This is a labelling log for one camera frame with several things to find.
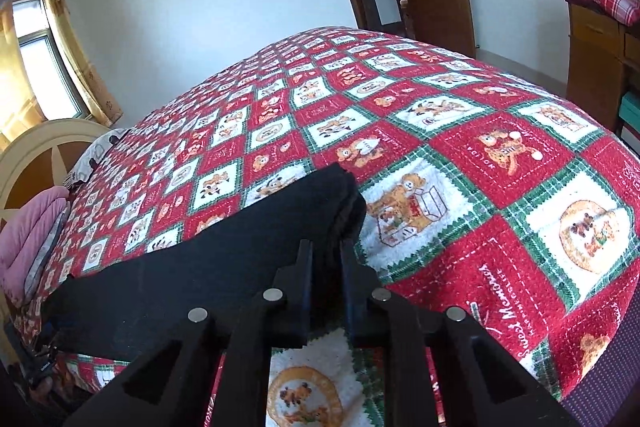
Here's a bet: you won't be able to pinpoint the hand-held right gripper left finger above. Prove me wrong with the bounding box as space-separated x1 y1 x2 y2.
65 239 314 427

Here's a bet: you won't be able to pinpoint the black pants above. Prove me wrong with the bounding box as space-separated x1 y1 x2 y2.
42 163 368 358

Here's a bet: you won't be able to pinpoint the folded pink quilt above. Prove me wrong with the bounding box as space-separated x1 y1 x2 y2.
0 187 71 305

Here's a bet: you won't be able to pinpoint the grey folded pillow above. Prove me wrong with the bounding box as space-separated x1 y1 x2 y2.
22 207 72 303

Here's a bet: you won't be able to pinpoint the patterned white pillow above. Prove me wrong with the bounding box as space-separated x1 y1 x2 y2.
64 128 129 188

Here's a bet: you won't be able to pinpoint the wooden cabinet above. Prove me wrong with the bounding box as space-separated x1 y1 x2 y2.
565 1 640 144

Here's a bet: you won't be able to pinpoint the narrow yellow curtain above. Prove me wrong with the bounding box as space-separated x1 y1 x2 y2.
40 0 124 126

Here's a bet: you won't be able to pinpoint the cream wooden headboard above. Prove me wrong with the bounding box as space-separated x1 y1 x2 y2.
0 118 114 228

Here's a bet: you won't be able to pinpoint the teal box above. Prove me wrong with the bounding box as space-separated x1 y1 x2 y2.
617 90 640 138

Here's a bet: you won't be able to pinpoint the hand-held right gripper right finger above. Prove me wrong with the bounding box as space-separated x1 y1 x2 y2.
340 239 571 427

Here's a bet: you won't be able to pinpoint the red printed checkered blanket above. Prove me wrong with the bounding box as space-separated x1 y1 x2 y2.
10 27 640 427

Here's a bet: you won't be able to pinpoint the window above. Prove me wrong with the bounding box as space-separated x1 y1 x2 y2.
12 0 92 122

